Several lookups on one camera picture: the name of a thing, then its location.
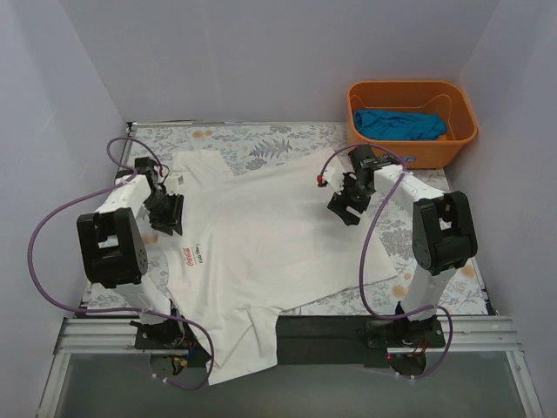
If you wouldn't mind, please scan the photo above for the white t shirt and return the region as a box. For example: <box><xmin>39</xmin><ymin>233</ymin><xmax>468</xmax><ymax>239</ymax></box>
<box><xmin>147</xmin><ymin>147</ymin><xmax>399</xmax><ymax>387</ymax></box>

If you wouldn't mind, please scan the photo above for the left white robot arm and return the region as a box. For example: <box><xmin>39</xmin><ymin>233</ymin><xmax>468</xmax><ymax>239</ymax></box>
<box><xmin>77</xmin><ymin>157</ymin><xmax>185</xmax><ymax>348</ymax></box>

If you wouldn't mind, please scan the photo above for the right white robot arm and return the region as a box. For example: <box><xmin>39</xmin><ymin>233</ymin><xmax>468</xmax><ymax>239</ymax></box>
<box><xmin>317</xmin><ymin>143</ymin><xmax>478</xmax><ymax>347</ymax></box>

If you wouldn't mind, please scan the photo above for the floral table mat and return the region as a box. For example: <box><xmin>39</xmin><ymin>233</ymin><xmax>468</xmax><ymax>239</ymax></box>
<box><xmin>86</xmin><ymin>123</ymin><xmax>487</xmax><ymax>317</ymax></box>

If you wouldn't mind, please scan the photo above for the blue t shirt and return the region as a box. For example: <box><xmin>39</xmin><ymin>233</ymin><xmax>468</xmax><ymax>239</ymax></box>
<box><xmin>352</xmin><ymin>109</ymin><xmax>446</xmax><ymax>141</ymax></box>

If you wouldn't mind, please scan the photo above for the orange plastic basket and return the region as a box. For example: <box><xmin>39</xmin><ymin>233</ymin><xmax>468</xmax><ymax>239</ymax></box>
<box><xmin>346</xmin><ymin>80</ymin><xmax>478</xmax><ymax>169</ymax></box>

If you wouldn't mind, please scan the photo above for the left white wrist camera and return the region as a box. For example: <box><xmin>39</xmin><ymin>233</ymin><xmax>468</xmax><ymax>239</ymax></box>
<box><xmin>164</xmin><ymin>173</ymin><xmax>185</xmax><ymax>194</ymax></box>

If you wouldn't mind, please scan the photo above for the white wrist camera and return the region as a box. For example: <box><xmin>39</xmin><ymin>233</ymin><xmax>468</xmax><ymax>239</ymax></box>
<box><xmin>164</xmin><ymin>173</ymin><xmax>185</xmax><ymax>194</ymax></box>
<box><xmin>317</xmin><ymin>165</ymin><xmax>344</xmax><ymax>194</ymax></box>

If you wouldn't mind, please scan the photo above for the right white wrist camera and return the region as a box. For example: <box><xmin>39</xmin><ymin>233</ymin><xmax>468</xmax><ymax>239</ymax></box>
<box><xmin>317</xmin><ymin>165</ymin><xmax>344</xmax><ymax>194</ymax></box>

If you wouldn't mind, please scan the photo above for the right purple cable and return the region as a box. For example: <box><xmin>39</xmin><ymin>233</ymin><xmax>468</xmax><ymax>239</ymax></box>
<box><xmin>319</xmin><ymin>144</ymin><xmax>455</xmax><ymax>381</ymax></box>

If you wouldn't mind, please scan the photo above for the purple cable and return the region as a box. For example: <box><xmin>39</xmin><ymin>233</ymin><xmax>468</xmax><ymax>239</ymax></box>
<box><xmin>319</xmin><ymin>144</ymin><xmax>455</xmax><ymax>381</ymax></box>
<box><xmin>27</xmin><ymin>136</ymin><xmax>216</xmax><ymax>391</ymax></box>

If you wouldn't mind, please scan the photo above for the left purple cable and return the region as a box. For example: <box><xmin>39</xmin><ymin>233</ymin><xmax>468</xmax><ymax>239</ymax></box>
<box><xmin>27</xmin><ymin>136</ymin><xmax>216</xmax><ymax>391</ymax></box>

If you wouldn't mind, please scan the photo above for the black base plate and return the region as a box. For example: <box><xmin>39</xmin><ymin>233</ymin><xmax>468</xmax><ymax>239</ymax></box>
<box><xmin>135</xmin><ymin>315</ymin><xmax>452</xmax><ymax>378</ymax></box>

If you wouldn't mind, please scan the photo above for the aluminium frame rail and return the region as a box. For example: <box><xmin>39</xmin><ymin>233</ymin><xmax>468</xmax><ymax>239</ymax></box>
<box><xmin>54</xmin><ymin>315</ymin><xmax>543</xmax><ymax>417</ymax></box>

